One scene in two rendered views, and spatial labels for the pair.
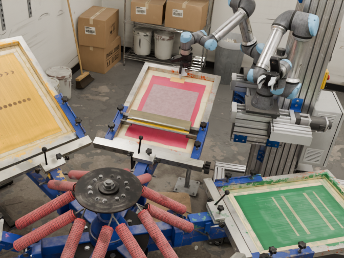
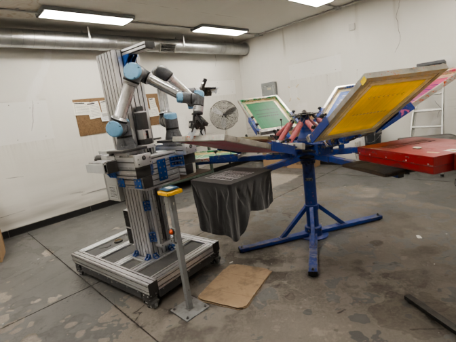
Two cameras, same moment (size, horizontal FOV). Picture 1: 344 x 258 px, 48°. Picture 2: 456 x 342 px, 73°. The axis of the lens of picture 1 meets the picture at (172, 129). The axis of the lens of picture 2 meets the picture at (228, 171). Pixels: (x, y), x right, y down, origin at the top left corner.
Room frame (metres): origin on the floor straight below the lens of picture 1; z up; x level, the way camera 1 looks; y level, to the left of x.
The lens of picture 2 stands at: (4.36, 1.38, 1.46)
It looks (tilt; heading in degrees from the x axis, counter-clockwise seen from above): 11 degrees down; 215
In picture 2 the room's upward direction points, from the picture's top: 8 degrees counter-clockwise
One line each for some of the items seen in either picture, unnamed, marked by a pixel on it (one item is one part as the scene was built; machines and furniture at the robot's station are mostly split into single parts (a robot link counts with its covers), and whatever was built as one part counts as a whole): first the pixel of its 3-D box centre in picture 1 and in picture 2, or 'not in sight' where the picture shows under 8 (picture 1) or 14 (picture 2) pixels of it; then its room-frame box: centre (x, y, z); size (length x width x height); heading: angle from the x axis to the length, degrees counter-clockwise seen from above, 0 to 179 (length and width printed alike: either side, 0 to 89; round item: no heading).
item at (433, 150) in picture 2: not in sight; (425, 153); (2.24, 1.31, 1.06); 0.61 x 0.46 x 0.12; 48
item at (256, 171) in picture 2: not in sight; (231, 174); (2.38, 0.03, 0.95); 0.48 x 0.44 x 0.01; 168
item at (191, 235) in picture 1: (223, 231); (248, 158); (1.48, -0.33, 0.90); 1.24 x 0.06 x 0.06; 108
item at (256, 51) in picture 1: (261, 54); (122, 127); (2.82, -0.63, 1.42); 0.13 x 0.12 x 0.14; 34
